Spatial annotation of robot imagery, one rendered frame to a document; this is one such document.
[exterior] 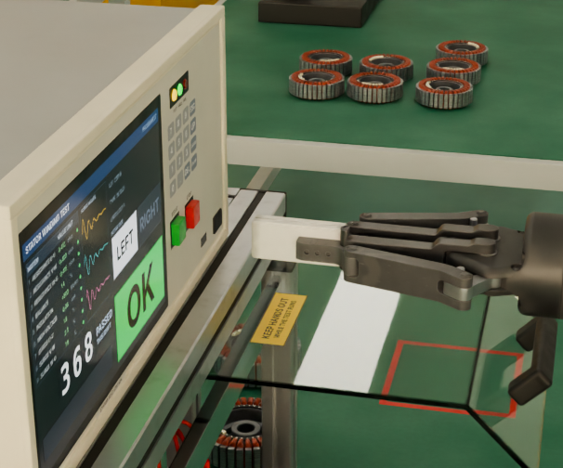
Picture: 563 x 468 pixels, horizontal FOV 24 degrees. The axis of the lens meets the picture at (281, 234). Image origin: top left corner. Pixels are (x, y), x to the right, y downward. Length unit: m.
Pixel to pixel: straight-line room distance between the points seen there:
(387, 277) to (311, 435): 0.64
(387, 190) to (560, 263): 3.32
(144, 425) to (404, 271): 0.21
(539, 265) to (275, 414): 0.47
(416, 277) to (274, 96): 1.80
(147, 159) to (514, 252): 0.27
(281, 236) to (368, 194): 3.23
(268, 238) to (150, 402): 0.16
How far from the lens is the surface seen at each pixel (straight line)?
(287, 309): 1.16
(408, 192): 4.25
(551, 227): 0.96
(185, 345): 1.01
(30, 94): 0.92
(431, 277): 0.94
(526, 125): 2.60
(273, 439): 1.36
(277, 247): 1.01
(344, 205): 4.14
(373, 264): 0.96
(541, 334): 1.15
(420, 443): 1.57
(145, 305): 0.97
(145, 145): 0.94
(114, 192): 0.89
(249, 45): 3.07
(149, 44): 1.02
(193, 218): 1.06
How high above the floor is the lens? 1.60
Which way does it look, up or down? 24 degrees down
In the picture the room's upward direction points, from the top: straight up
